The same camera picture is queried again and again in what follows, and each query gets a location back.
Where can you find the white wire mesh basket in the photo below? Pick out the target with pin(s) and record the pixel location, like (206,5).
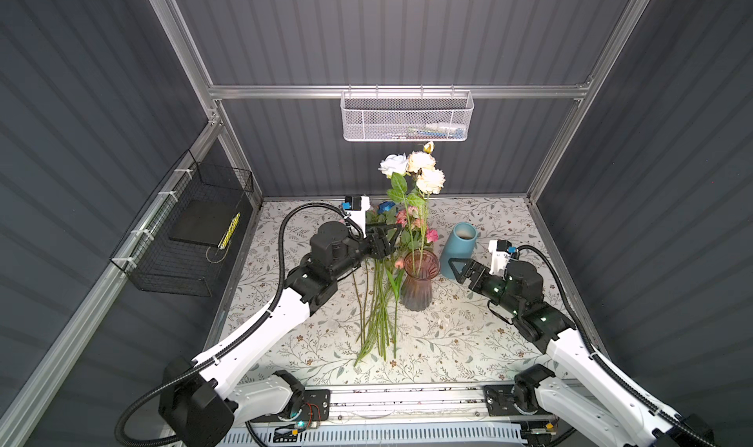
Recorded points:
(406,115)

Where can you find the small pink flower spray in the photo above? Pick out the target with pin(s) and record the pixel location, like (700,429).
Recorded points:
(425,239)

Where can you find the large pink rose stem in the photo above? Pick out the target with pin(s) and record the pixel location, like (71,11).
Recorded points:
(406,233)

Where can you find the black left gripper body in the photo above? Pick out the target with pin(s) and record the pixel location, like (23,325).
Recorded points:
(376,241)

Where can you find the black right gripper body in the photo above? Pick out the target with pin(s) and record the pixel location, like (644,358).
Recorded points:
(476,273)

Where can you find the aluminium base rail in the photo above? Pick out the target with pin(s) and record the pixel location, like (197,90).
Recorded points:
(406,403)

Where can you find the black book in basket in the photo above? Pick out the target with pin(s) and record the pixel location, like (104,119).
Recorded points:
(203,223)

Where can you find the teal ceramic vase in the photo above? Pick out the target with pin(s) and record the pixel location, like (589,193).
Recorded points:
(460,244)

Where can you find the black wire basket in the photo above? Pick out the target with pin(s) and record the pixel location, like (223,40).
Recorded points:
(154,263)

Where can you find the pink ribbed glass vase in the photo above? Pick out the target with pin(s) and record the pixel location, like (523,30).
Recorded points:
(421,268)

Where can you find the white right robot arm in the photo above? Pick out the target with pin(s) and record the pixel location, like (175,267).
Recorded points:
(585,390)

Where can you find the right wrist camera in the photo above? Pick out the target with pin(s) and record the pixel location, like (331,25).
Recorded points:
(502,252)

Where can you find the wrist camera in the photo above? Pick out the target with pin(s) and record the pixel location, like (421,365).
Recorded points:
(502,252)
(355,206)

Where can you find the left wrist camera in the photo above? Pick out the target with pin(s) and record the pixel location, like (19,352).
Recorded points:
(355,206)

